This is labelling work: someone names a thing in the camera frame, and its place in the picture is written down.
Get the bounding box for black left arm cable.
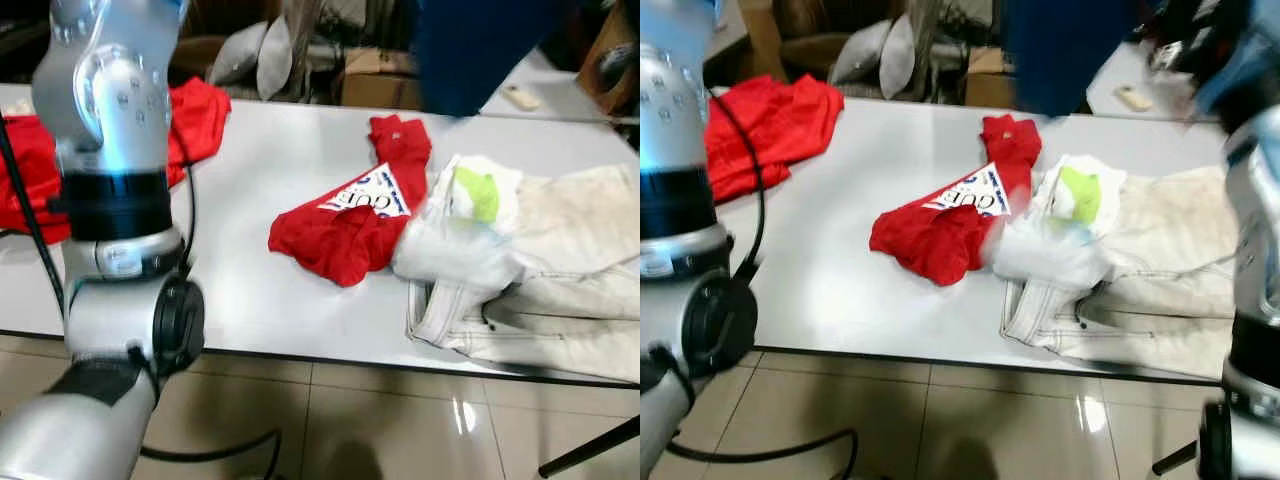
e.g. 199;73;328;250
0;112;199;311
710;92;768;283

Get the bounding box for black table leg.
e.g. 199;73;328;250
1150;440;1201;477
538;415;641;479

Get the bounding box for cardboard box with black print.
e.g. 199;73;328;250
340;48;423;109
965;45;1009;109

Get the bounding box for beige trousers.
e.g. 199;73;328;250
1000;165;1241;381
405;163;641;384

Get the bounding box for grey pillow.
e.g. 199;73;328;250
255;15;294;101
830;22;893;87
878;12;917;101
207;22;269;87

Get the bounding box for plain red T-shirt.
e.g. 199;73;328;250
705;75;846;206
0;78;233;246

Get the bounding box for red garment with white print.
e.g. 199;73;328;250
868;113;1043;288
268;113;433;289

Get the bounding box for white garment with green patch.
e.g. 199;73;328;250
392;153;528;293
990;153;1129;293

